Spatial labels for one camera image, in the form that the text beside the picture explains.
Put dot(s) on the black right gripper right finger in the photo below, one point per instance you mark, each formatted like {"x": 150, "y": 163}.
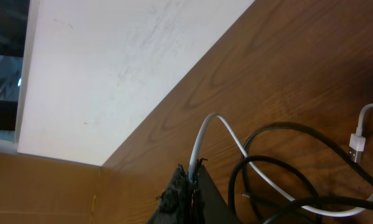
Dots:
{"x": 208, "y": 204}

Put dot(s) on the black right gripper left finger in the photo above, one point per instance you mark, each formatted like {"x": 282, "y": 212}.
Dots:
{"x": 175, "y": 202}

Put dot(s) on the cardboard box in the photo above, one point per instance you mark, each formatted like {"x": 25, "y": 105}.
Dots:
{"x": 38, "y": 190}

